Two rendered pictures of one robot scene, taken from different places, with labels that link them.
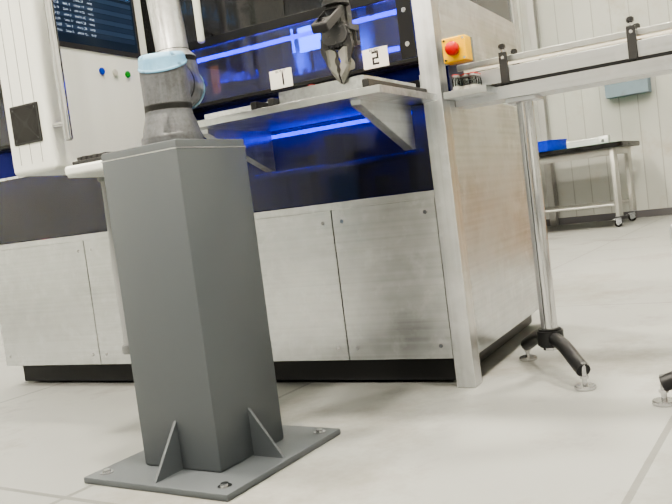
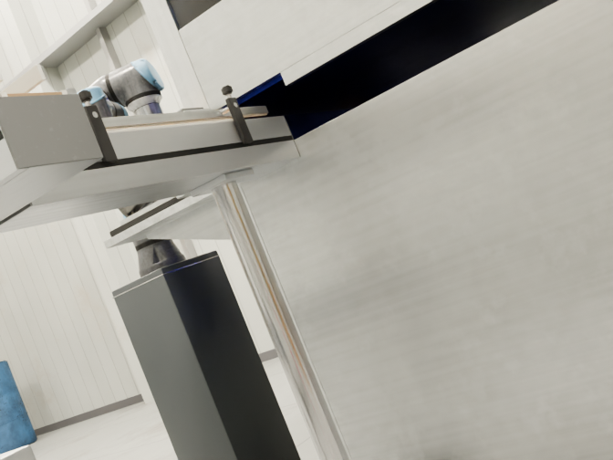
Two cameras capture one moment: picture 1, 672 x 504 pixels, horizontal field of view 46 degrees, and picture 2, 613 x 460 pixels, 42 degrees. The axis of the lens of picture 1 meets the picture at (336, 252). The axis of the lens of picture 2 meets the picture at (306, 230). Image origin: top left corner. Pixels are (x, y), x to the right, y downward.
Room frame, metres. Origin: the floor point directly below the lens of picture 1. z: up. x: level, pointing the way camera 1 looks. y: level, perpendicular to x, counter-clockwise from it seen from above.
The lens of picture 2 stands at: (2.59, -2.11, 0.63)
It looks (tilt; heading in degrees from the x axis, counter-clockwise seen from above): 2 degrees up; 94
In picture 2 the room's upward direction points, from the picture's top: 22 degrees counter-clockwise
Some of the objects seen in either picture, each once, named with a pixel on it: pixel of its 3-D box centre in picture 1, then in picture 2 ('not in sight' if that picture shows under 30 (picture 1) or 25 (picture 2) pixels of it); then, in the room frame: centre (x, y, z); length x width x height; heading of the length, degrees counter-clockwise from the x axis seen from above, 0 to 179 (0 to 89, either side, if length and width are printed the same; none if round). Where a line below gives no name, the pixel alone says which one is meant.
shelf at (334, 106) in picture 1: (307, 114); (255, 191); (2.35, 0.03, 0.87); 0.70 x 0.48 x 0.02; 61
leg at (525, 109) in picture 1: (537, 224); (298, 371); (2.37, -0.62, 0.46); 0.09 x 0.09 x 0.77; 61
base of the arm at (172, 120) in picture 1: (170, 125); (158, 256); (1.95, 0.36, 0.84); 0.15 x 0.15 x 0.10
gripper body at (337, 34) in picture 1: (339, 24); not in sight; (2.06, -0.08, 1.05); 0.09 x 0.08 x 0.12; 151
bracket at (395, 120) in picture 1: (385, 126); (206, 235); (2.22, -0.18, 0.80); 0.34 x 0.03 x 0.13; 151
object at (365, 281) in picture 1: (262, 251); (608, 214); (3.25, 0.30, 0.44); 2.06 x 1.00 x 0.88; 61
